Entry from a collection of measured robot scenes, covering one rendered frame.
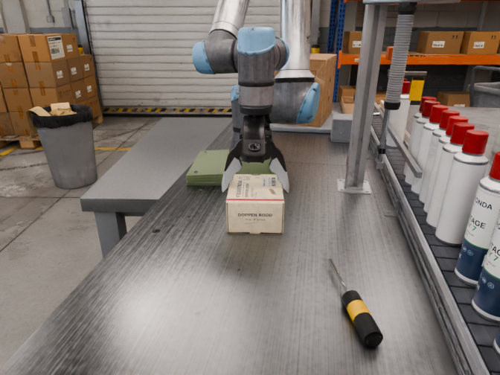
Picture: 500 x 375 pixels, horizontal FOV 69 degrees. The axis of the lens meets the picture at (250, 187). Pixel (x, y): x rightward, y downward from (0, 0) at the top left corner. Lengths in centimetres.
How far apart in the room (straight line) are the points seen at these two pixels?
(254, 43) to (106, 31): 500
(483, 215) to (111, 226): 87
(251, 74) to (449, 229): 47
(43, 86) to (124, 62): 156
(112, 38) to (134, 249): 499
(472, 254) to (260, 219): 39
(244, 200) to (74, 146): 254
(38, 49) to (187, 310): 392
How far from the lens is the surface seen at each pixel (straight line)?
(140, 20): 552
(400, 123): 125
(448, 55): 509
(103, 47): 572
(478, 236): 63
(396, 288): 70
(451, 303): 62
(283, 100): 106
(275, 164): 81
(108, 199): 102
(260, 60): 75
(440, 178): 77
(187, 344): 57
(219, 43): 90
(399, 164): 113
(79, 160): 326
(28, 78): 446
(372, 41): 96
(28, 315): 208
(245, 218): 78
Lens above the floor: 125
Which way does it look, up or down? 24 degrees down
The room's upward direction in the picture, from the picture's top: straight up
